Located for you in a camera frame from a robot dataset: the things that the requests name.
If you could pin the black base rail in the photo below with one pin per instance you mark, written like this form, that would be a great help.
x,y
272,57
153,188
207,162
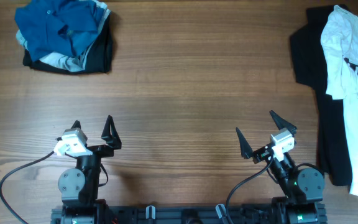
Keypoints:
x,y
191,214

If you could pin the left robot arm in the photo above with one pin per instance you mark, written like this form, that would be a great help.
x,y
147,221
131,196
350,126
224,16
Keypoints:
x,y
79,186

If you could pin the blue polo shirt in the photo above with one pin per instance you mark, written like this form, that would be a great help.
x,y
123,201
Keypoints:
x,y
64,26

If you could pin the black folded garment left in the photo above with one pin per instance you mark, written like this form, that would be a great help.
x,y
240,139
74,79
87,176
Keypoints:
x,y
95,59

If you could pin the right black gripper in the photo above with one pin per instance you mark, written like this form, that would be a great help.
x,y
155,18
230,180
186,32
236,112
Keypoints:
x,y
258,155

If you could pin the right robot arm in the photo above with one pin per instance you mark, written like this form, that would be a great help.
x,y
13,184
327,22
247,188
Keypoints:
x,y
301,184

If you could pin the white t-shirt black print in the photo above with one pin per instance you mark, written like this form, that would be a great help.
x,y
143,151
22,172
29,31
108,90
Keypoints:
x,y
339,40

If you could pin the black garment right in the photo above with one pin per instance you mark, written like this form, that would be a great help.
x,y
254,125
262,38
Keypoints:
x,y
310,69

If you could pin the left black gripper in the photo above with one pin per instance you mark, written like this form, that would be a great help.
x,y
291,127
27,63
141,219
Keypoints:
x,y
113,139

